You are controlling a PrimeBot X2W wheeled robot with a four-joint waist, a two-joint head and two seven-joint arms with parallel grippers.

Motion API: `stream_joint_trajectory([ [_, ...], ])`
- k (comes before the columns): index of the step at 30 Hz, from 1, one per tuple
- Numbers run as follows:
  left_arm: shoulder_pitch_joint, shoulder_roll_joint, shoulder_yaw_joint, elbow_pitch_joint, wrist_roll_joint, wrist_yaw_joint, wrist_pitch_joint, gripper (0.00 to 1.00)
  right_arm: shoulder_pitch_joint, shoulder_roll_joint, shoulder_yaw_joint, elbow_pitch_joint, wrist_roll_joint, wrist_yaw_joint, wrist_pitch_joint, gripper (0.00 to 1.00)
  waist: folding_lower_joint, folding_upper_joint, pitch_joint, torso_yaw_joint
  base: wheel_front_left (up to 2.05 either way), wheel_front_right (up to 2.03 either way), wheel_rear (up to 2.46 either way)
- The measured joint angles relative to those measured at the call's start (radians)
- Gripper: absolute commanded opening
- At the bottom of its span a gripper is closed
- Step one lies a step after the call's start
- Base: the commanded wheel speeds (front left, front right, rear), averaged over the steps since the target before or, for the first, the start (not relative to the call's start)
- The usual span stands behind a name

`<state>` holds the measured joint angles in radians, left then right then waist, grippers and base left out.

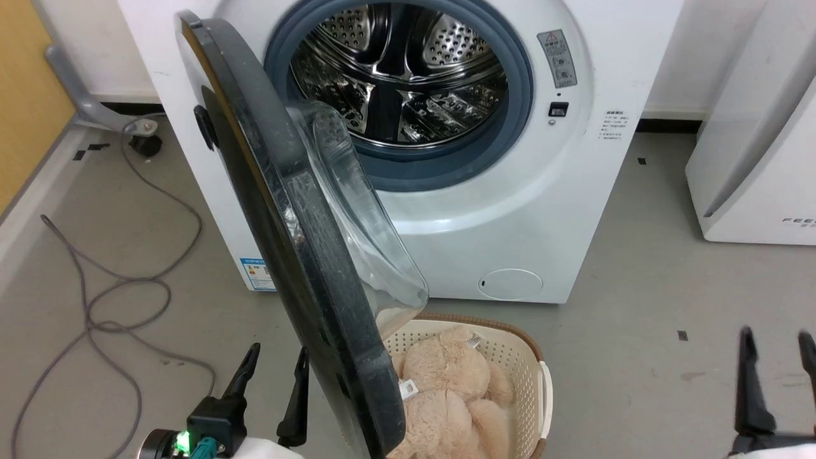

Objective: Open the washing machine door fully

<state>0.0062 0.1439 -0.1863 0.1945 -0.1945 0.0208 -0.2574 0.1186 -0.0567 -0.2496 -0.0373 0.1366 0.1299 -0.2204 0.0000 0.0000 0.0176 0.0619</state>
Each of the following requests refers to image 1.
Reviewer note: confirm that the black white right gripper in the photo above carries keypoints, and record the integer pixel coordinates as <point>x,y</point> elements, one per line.
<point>774,446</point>

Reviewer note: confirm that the blue energy label sticker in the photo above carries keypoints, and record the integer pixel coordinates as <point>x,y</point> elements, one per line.
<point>256,274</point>

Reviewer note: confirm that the grey rubber door gasket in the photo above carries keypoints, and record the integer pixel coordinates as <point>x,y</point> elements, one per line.
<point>519,95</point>

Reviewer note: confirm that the round white filter cover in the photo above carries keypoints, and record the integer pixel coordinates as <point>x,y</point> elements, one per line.
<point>510,284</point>

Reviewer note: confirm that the white front-load washing machine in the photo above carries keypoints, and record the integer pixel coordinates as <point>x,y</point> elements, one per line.
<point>548,210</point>

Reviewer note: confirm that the beige plush teddy bear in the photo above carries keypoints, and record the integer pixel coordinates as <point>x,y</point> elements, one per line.
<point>440,370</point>

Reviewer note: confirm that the yellow wooden panel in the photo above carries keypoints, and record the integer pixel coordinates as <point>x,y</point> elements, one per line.
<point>29,95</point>

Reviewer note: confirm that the black glass washing machine door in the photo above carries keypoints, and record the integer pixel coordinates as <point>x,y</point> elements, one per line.
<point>306,255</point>

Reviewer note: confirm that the white grey-striped appliance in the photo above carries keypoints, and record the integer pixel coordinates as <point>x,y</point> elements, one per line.
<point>765,191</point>

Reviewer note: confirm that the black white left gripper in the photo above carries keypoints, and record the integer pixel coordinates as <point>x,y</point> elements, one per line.
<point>217,426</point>

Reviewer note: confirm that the black door latch socket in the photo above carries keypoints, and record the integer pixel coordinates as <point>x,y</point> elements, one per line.
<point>558,109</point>

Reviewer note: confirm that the grey warning label sticker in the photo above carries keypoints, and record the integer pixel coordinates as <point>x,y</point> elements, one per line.
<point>558,58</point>

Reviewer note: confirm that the white plush toy tag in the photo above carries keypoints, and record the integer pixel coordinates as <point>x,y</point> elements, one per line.
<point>408,388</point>

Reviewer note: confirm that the steel perforated washer drum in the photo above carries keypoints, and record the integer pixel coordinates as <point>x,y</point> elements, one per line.
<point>408,70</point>

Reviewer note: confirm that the cream plastic laundry basket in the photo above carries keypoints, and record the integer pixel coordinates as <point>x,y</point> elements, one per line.
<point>517,364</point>

